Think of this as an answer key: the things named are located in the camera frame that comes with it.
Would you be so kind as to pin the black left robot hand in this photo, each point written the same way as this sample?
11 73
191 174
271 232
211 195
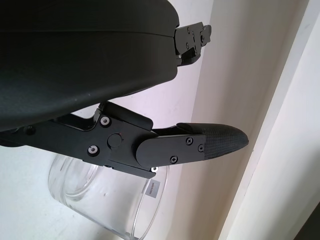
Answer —
87 75

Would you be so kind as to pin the clear glass cup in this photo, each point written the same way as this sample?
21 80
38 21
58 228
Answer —
107 197

